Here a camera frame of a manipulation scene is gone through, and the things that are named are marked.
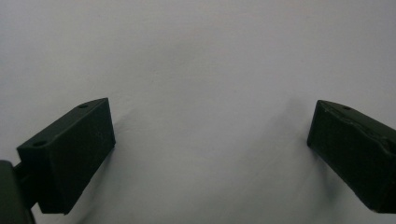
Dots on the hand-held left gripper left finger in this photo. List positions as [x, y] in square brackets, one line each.
[68, 158]

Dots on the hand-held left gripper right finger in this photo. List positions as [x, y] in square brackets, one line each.
[358, 155]

